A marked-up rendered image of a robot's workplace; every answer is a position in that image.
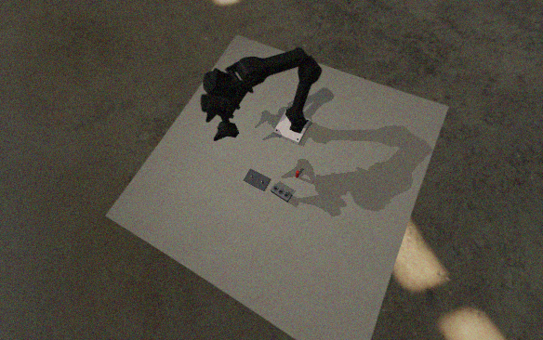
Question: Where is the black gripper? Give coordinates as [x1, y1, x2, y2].
[206, 97, 240, 141]

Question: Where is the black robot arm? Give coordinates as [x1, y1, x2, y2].
[200, 47, 322, 133]

